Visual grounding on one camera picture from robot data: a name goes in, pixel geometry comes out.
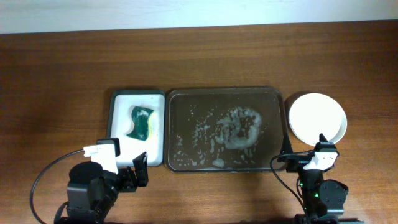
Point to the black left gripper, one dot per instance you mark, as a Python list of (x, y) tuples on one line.
[(131, 175)]

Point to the cream white plate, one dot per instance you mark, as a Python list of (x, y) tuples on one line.
[(313, 114)]

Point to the green yellow sponge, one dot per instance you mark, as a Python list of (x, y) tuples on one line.
[(140, 128)]

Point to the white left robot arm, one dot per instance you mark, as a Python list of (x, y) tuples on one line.
[(92, 191)]

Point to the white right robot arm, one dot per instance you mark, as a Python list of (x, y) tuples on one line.
[(322, 200)]

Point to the small white black-rimmed tray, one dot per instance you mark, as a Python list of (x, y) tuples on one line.
[(119, 124)]

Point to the large brown tray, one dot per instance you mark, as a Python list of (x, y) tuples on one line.
[(224, 129)]

